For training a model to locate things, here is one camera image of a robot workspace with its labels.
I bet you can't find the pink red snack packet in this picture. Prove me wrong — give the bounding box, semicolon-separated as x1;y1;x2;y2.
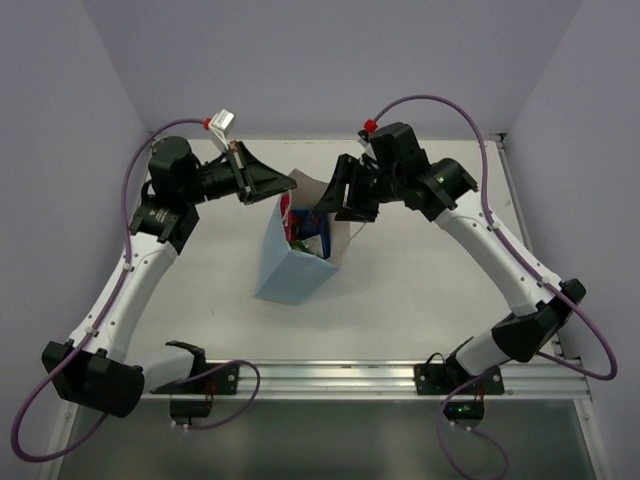
279;191;293;243

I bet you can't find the green yellow snack packet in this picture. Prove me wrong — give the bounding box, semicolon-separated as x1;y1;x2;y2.
291;235;324;258

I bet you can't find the light blue paper bag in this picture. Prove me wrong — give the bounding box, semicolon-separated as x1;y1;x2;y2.
255;169;354;305

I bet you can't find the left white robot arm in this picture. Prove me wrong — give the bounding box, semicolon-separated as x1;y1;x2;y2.
42;136;296;418

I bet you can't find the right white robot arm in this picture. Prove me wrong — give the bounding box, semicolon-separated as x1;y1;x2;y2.
314;122;586;389

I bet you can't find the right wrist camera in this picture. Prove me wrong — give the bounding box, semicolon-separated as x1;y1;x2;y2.
357;119;379;150

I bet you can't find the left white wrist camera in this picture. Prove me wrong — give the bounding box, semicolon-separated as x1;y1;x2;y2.
203;109;235;152

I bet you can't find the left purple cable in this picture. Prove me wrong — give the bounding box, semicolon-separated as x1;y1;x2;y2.
10;116;261;463

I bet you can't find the purple cable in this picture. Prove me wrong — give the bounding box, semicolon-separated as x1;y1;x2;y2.
373;92;619;480
10;116;261;463

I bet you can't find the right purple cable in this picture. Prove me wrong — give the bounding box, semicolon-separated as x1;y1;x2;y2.
373;92;619;480

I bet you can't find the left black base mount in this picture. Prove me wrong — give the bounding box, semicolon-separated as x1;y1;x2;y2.
167;364;240;424

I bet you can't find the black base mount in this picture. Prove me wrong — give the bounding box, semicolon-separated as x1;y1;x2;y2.
167;364;240;424
413;353;506;428

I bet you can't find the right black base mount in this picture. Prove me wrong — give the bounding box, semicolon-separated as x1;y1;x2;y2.
413;353;506;428

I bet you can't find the aluminium mounting rail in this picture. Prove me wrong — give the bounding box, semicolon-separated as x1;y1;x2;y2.
144;357;591;401

